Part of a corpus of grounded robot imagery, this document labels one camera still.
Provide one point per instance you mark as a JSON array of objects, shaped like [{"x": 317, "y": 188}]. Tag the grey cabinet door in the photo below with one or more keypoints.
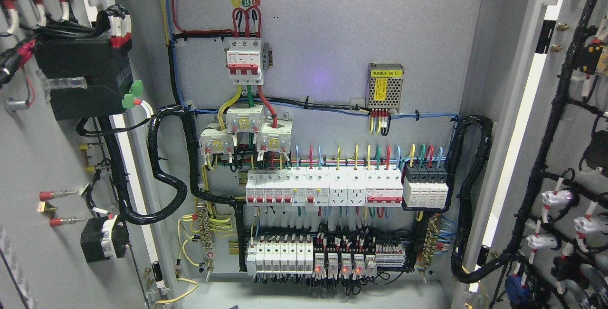
[
  {"x": 39, "y": 153},
  {"x": 519, "y": 79}
]

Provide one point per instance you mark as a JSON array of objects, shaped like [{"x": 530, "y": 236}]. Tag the metal mesh power supply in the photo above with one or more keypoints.
[{"x": 385, "y": 86}]

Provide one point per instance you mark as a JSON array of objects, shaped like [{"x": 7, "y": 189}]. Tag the white lower breaker row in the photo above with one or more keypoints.
[{"x": 280, "y": 254}]

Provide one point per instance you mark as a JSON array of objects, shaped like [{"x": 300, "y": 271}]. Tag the white red breaker row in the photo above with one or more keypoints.
[{"x": 297, "y": 187}]

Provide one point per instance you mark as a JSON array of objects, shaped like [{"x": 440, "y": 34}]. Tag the white red main breaker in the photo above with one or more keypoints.
[{"x": 247, "y": 60}]

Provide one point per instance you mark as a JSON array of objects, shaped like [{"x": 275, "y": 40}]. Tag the black white surge protector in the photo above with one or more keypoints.
[{"x": 425, "y": 188}]

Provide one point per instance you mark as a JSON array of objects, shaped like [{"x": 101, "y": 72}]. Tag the relay row with red leds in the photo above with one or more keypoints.
[{"x": 354, "y": 258}]

